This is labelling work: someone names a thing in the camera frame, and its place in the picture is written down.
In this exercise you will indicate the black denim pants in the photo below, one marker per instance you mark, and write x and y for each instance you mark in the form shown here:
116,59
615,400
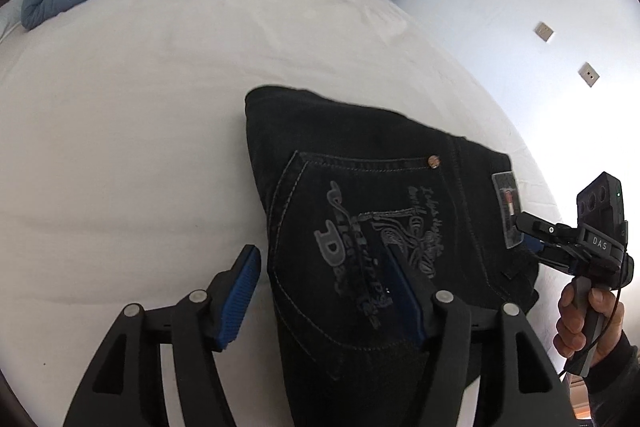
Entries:
360,217

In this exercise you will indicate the person's right forearm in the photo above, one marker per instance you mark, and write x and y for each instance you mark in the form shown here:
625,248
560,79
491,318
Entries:
617,382

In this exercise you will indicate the beige wall socket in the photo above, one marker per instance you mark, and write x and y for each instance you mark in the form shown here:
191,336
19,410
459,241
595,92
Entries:
544,32
589,74

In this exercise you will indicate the white bed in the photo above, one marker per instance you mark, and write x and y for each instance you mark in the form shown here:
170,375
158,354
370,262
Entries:
125,147

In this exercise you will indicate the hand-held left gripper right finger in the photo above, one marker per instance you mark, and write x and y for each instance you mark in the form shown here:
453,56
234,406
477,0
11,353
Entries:
407,297

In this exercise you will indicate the person's right hand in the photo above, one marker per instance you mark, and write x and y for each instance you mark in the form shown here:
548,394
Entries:
570,322

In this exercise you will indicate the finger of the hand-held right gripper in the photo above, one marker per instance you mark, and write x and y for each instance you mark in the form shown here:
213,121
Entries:
545,252
542,227

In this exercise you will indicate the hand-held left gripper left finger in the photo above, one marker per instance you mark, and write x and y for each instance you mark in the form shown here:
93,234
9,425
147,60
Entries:
232,302

